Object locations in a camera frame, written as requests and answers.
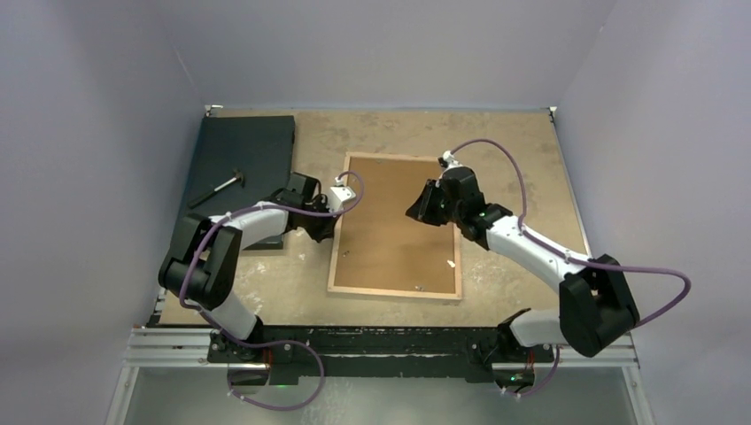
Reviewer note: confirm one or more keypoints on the small black metal hammer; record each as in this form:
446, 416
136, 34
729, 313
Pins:
237, 178

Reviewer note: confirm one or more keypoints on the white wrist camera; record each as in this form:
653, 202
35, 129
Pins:
339, 196
447, 160

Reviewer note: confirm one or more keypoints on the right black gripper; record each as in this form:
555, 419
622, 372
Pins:
421, 211

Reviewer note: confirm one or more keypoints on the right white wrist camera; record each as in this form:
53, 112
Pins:
447, 160

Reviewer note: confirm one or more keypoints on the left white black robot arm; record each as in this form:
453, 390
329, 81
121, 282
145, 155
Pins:
200, 265

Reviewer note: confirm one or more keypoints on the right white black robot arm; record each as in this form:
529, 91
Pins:
595, 307

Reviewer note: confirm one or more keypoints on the wooden picture frame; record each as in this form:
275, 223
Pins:
337, 234

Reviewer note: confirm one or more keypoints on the black flat box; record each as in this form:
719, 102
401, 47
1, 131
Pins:
237, 162

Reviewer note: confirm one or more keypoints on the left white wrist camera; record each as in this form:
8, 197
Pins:
339, 196

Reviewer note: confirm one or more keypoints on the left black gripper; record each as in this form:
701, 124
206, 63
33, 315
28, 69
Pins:
328, 230

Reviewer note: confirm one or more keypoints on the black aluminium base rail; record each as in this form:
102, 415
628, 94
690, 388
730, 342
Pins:
476, 355

